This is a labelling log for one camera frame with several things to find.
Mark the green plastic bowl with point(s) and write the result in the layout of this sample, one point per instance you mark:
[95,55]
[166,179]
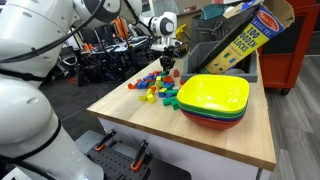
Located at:
[206,112]

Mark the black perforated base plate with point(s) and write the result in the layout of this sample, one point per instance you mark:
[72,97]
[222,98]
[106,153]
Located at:
[116,165]

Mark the white round plate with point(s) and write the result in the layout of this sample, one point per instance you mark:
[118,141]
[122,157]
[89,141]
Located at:
[235,71]

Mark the orange wooden block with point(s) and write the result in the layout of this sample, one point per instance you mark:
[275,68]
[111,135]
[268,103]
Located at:
[152,88]
[182,81]

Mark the yellow spring clamp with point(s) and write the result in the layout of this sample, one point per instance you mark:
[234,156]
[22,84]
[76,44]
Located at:
[180,31]

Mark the gray plastic bin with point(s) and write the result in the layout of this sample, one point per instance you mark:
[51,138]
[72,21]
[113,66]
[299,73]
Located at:
[195,60]

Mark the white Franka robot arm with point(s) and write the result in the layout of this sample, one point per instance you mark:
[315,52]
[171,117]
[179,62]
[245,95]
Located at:
[26,110]

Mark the red plastic bowl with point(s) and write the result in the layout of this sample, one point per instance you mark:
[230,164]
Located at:
[213,124]

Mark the green wooden block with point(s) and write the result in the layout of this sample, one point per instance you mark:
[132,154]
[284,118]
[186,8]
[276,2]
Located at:
[175,106]
[172,92]
[168,101]
[164,74]
[151,83]

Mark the black orange bar clamp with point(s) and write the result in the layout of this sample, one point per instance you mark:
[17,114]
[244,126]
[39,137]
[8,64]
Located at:
[140,155]
[105,140]

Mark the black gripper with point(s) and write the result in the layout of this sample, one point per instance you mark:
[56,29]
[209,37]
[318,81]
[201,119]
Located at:
[168,55]

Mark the teal cloth item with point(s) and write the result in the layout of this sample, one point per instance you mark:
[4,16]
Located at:
[211,10]

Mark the black robot stand top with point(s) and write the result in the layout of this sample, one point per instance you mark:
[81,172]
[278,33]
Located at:
[170,173]

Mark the blue wooden block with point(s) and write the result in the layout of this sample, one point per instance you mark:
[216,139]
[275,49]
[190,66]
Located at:
[142,85]
[162,94]
[168,85]
[169,96]
[148,77]

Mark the yellow wooden block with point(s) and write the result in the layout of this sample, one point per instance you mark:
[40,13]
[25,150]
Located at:
[163,90]
[159,84]
[151,98]
[143,98]
[159,78]
[150,91]

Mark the wooden blocks cardboard box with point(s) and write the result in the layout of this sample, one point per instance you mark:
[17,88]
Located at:
[246,40]

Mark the gray fabric storage bin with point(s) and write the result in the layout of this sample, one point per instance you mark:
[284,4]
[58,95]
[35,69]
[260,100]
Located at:
[205,30]

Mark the blue plastic bowl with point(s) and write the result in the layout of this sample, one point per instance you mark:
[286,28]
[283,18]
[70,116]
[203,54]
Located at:
[213,117]

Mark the yellow plastic bowl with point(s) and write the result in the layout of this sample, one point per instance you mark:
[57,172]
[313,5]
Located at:
[213,91]

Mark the white black office chair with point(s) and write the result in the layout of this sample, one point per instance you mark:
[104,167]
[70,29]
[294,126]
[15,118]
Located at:
[68,59]

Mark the red arch wooden block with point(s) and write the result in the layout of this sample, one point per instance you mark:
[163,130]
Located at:
[131,86]

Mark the red tool cabinet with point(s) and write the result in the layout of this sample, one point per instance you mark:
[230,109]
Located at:
[283,56]

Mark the black equipment table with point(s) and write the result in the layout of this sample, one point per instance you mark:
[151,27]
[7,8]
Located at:
[110,63]

